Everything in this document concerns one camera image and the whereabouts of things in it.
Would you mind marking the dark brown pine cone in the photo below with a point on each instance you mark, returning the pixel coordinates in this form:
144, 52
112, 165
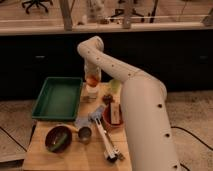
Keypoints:
107, 98

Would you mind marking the white paper cup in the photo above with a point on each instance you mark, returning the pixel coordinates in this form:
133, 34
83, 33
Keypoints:
92, 91

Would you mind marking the green plastic tray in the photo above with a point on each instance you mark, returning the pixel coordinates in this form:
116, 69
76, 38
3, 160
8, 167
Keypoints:
58, 99

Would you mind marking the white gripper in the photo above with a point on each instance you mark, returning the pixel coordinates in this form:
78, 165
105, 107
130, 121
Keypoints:
92, 71

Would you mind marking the light green plastic cup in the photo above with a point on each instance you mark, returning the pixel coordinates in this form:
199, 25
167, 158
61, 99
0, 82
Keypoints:
114, 86

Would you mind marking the blue grey cloth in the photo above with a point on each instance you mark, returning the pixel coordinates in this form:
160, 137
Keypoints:
86, 121

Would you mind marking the small orange apple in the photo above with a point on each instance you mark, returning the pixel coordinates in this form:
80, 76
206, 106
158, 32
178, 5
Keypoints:
92, 81

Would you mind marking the dark brown bowl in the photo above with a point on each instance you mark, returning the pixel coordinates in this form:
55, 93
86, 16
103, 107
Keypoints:
57, 132

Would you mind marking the terracotta bowl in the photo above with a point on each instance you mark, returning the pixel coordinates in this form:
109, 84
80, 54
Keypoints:
107, 119

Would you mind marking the black office chair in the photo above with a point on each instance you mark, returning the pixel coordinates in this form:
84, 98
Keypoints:
38, 3

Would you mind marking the small metal cup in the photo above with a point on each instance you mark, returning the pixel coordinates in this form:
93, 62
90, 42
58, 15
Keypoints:
84, 135

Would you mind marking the wooden block in bowl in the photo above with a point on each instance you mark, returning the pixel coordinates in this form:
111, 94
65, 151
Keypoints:
115, 113

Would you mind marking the green cucumber in bowl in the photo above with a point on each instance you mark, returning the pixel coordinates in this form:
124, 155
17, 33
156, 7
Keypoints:
58, 142

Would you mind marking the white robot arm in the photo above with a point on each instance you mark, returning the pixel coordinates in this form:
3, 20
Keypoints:
142, 101

